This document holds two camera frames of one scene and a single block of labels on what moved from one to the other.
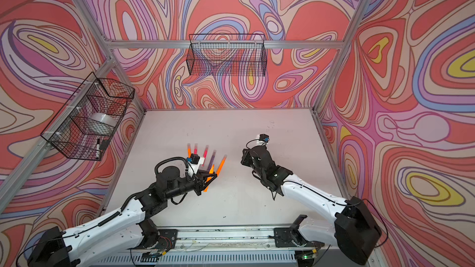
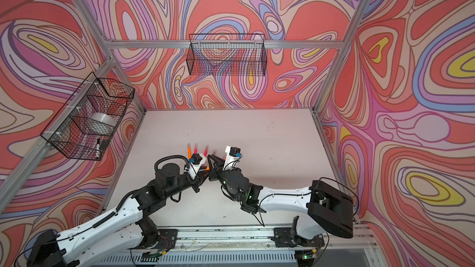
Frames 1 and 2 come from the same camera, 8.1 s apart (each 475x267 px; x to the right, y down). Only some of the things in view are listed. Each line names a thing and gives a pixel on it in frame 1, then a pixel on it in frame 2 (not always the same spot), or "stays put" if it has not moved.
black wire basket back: (227, 55) stays put
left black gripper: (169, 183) stays put
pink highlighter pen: (205, 152) stays put
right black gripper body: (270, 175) -> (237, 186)
